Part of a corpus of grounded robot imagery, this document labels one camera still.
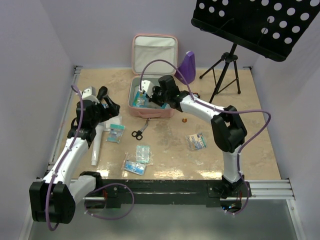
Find black handled scissors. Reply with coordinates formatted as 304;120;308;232
131;118;150;141

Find pink medicine kit case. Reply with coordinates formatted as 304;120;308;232
127;34;178;119

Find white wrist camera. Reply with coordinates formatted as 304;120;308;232
138;80;156;101
81;86;99;103

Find purple metronome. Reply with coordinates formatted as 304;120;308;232
174;51;196;85

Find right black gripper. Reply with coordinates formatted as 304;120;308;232
146;85;170;107

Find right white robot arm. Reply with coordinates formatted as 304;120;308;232
141;75;248;197

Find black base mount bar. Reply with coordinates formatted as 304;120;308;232
84;179;252;210

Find teal topped zip bag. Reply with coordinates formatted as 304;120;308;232
106;124;125;144

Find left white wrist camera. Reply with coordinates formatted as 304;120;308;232
81;86;99;103

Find bandage packet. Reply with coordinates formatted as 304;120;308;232
185;132;207;150

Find black microphone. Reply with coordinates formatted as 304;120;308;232
96;86;108;102

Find teal blister pack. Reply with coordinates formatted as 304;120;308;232
136;145;151;164

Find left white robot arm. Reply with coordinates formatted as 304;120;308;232
29;93;120;224

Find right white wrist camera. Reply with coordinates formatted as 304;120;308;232
138;80;156;101

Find large blue packet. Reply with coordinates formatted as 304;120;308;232
131;86;169;110

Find white gauze packet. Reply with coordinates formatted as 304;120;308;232
104;115;122;131

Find white tube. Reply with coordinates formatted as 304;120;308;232
91;124;105;166

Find owl pattern block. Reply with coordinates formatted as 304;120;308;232
193;92;200;98

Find black music stand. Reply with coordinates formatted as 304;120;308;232
191;0;320;104

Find blue white sachet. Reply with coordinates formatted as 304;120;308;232
124;160;147;176

